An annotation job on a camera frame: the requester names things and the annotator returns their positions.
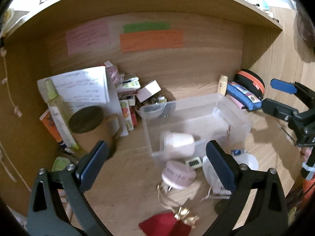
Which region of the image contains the small blue box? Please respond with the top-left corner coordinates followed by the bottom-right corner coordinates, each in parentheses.
top-left (231, 149), bottom-right (247, 156)

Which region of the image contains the small digital timer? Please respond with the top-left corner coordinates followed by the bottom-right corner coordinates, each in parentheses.
top-left (185, 157), bottom-right (202, 169)

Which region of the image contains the pink round tin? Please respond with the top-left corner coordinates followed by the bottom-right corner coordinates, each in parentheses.
top-left (161, 160), bottom-right (196, 190)

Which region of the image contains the red velvet pouch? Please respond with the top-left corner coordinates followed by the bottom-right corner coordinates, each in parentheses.
top-left (138, 212), bottom-right (192, 236)

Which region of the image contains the white face mask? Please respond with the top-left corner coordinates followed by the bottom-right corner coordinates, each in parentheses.
top-left (201, 156), bottom-right (232, 201)

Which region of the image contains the person right hand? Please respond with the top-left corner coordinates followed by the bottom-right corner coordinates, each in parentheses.
top-left (299, 147), bottom-right (313, 162)

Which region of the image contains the blue pencil pouch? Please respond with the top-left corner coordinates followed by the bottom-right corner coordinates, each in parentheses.
top-left (226, 82), bottom-right (262, 111)

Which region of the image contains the green orange tube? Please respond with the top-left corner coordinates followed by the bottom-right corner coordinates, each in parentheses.
top-left (51, 157), bottom-right (71, 172)

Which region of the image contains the black orange round case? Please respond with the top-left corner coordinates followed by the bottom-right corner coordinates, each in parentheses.
top-left (234, 69), bottom-right (265, 100)

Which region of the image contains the brown mug with lid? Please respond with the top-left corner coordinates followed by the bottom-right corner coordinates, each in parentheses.
top-left (68, 105), bottom-right (123, 157)

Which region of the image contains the beige lotion tube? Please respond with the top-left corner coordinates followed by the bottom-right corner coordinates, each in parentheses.
top-left (217, 75), bottom-right (228, 96)

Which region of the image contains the clear plastic storage bin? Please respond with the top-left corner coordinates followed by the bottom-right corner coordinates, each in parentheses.
top-left (142, 93), bottom-right (251, 168)

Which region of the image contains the fruit pattern box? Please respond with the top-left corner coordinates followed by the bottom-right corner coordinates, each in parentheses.
top-left (120, 100), bottom-right (134, 131)

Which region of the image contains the orange book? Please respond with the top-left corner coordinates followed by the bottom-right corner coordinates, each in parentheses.
top-left (40, 109), bottom-right (64, 145)

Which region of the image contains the green cap spray bottle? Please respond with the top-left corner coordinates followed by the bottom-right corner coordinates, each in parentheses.
top-left (44, 78), bottom-right (80, 155)

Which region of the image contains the white paper calendar stand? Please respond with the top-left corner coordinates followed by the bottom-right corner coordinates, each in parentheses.
top-left (37, 65), bottom-right (128, 136)

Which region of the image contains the clear plastic bowl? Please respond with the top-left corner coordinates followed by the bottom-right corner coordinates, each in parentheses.
top-left (139, 102), bottom-right (166, 119)

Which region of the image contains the stack of booklets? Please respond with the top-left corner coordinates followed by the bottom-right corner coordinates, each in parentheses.
top-left (116, 74), bottom-right (141, 107)

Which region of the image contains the small white pink box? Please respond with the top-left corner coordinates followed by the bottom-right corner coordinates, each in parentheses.
top-left (136, 80), bottom-right (161, 103)

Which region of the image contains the pink packet bag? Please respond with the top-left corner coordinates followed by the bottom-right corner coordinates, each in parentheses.
top-left (104, 61), bottom-right (120, 85)

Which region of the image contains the pink sticky note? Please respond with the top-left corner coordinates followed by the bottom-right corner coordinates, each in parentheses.
top-left (65, 18), bottom-right (111, 55)

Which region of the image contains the orange sticky note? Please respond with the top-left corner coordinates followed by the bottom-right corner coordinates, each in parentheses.
top-left (120, 30), bottom-right (184, 53)

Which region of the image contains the green sticky note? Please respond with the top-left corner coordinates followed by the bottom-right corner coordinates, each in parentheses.
top-left (123, 21), bottom-right (170, 34)

